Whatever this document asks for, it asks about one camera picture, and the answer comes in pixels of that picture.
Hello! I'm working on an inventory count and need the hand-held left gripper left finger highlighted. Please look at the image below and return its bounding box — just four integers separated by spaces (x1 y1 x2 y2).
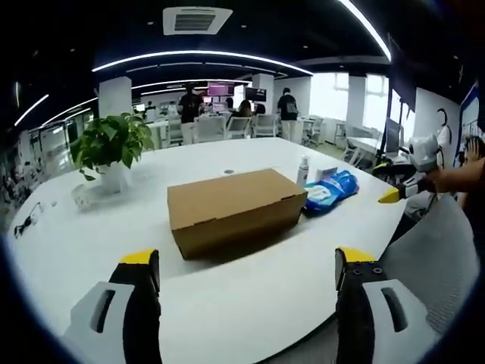
62 248 164 364

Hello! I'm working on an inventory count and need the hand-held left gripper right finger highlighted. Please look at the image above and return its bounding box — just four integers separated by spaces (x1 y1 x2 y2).
334 246 443 364

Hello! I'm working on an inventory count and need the blue soft wet wipes pack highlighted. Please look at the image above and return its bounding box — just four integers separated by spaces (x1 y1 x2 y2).
302 180 344 218

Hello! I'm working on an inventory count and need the white spray bottle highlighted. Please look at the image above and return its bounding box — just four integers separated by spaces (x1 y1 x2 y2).
296 155 311 187

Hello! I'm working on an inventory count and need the brown cardboard shoe box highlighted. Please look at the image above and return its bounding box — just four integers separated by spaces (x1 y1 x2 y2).
167 168 308 261

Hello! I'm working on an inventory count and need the small white box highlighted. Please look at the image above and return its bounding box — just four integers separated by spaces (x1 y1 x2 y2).
315 166 339 181

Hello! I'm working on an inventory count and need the dark computer monitor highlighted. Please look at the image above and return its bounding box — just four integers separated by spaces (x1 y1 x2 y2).
385 119 405 152

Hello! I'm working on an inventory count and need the blue plastic package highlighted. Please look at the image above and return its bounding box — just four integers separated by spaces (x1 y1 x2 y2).
325 169 359 198

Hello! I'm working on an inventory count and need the grey mesh office chair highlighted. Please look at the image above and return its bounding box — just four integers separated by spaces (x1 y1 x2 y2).
264 195 482 364

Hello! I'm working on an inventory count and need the small white patterned cup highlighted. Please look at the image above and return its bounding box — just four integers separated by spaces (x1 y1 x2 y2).
71 184 95 209

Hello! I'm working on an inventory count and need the straight ceiling light strip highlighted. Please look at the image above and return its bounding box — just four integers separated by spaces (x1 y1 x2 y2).
338 0 393 61

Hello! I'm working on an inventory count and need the green potted plant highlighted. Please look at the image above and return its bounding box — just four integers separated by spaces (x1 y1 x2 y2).
70 111 155 194

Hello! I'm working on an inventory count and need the row of white office chairs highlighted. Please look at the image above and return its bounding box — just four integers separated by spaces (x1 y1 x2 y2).
166 113 327 147

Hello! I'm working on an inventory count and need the curved ceiling light strip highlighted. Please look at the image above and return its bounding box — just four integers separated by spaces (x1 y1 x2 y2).
92 49 314 75

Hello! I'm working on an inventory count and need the ceiling air conditioner vent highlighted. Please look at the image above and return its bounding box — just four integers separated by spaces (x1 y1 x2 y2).
162 6 233 36

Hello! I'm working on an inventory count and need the black table cable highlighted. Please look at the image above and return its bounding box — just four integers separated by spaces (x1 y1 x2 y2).
14 202 43 237

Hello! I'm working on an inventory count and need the dark wall screen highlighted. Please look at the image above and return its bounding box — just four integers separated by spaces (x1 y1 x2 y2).
245 86 268 102

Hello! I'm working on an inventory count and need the purple wall screen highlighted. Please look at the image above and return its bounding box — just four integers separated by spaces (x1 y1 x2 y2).
207 81 234 96

